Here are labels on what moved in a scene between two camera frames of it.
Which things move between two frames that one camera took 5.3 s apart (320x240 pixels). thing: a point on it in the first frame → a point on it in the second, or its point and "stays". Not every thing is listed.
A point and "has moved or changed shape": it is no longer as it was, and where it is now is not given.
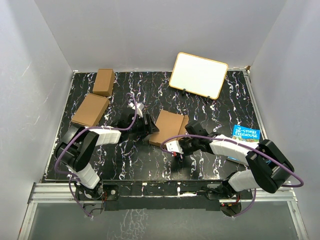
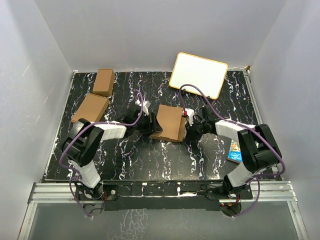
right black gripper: (185, 154) → (191, 134)
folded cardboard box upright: (104, 82) stays
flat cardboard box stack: (91, 110) stays
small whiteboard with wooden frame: (198, 75) stays
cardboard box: (169, 124) has moved or changed shape
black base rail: (165, 195) stays
